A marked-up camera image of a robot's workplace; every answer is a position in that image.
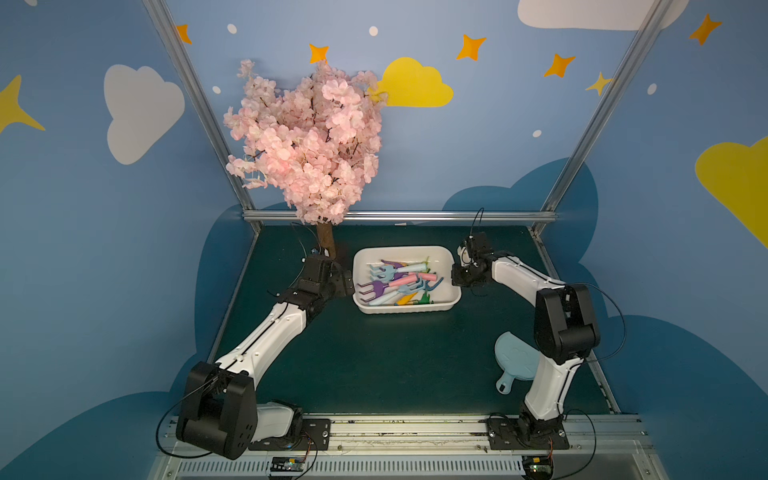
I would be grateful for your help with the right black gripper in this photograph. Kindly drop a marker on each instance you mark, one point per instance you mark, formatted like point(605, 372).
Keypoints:
point(462, 273)

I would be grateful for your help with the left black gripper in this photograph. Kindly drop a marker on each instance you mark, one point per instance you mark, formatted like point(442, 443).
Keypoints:
point(339, 280)

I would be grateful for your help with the white plastic storage box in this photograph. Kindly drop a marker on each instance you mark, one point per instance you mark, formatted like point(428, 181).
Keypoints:
point(440, 262)

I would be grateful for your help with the green rake wooden handle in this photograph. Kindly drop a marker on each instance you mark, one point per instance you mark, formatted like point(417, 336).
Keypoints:
point(424, 299)

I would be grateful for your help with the light blue hand fork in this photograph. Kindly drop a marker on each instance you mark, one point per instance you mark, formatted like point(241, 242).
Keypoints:
point(384, 277)
point(422, 285)

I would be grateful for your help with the purple fork pink handle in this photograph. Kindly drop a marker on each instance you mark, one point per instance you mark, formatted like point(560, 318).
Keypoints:
point(399, 267)

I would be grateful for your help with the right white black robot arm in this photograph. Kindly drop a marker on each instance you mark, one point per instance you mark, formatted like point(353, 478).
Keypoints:
point(565, 331)

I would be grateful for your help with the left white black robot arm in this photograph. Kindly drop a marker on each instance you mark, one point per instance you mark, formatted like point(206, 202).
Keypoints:
point(219, 412)

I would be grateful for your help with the light blue leaf-shaped plate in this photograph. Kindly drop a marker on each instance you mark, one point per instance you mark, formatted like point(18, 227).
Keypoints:
point(517, 360)

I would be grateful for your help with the pink cherry blossom tree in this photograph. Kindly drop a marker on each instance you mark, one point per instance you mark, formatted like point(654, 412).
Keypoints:
point(318, 143)

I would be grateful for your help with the left green circuit board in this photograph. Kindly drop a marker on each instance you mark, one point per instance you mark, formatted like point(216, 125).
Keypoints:
point(287, 466)

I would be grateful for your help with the green circuit board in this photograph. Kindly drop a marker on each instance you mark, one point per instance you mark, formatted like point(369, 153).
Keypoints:
point(287, 466)
point(537, 468)

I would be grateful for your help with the right green circuit board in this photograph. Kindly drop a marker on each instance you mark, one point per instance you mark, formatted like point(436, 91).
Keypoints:
point(537, 468)

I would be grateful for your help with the dark square tree base plate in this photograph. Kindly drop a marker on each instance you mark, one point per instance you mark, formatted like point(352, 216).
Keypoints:
point(342, 256)

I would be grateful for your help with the purple rake pink handle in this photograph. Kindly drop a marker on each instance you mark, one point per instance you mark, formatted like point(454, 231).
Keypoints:
point(374, 289)

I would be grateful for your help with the horizontal aluminium frame bar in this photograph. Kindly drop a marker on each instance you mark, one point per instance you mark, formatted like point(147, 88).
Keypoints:
point(451, 216)

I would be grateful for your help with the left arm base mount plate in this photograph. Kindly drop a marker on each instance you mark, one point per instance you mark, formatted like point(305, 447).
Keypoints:
point(313, 432)

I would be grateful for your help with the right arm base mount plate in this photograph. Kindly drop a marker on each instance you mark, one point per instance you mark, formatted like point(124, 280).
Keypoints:
point(510, 433)

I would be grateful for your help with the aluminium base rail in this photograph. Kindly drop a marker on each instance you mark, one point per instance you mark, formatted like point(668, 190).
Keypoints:
point(432, 447)

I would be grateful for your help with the left diagonal aluminium frame bar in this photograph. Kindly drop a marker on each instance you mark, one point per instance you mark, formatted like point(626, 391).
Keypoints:
point(162, 20)

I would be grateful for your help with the diagonal aluminium frame bar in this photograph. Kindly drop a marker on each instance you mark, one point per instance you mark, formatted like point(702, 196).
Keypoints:
point(162, 20)
point(641, 44)

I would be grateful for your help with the right diagonal aluminium frame bar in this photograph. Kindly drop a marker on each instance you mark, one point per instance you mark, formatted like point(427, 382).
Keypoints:
point(641, 44)

